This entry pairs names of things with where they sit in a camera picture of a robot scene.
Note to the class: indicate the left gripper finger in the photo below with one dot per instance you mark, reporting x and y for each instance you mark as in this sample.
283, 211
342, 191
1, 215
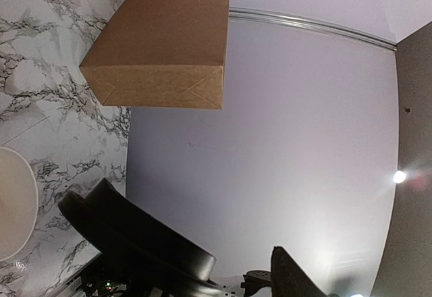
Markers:
288, 279

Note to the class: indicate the black plastic cup lid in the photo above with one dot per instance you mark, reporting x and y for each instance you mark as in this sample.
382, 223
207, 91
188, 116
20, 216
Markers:
110, 222

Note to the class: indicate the white paper cup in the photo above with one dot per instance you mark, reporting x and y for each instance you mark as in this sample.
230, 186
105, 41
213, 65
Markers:
19, 202

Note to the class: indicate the brown paper bag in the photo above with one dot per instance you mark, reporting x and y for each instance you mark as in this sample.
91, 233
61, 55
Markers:
161, 53

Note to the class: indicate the front aluminium rail base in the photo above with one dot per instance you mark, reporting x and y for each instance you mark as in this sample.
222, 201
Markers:
97, 278

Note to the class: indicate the right aluminium frame post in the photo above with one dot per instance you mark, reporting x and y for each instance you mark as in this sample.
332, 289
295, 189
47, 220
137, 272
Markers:
284, 19

